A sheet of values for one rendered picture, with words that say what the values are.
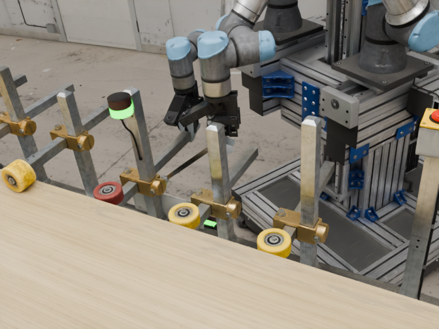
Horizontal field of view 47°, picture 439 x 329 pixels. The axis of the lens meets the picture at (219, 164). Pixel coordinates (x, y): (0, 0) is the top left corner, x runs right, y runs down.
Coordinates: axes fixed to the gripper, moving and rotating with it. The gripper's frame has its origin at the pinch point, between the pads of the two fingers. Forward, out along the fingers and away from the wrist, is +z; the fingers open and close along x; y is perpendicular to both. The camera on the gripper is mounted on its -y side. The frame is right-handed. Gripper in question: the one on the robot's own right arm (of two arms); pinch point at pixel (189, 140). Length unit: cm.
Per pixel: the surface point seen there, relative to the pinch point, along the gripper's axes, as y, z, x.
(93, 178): -28.9, 1.1, 19.2
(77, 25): 222, 70, 272
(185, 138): -3.7, -3.2, -1.5
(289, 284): -52, -9, -58
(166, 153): -14.7, -4.3, -1.3
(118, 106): -35.2, -33.7, -5.7
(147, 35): 224, 72, 191
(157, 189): -30.7, -3.9, -8.5
